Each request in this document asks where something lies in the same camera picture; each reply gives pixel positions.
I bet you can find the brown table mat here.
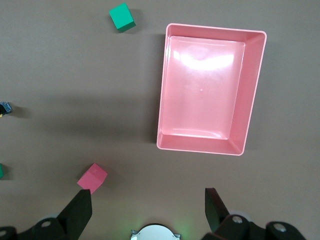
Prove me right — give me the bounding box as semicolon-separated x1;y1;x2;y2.
0;0;320;240

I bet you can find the small black orange toy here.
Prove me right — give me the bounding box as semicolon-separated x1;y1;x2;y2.
0;101;13;118

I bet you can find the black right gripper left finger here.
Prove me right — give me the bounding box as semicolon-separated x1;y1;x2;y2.
0;189;93;240

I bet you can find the pink plastic tray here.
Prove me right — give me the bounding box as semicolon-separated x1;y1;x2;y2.
156;23;268;157

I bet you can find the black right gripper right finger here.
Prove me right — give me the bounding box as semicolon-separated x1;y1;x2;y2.
204;187;307;240

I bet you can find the red foam cube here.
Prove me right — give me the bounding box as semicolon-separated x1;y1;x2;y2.
76;162;108;195

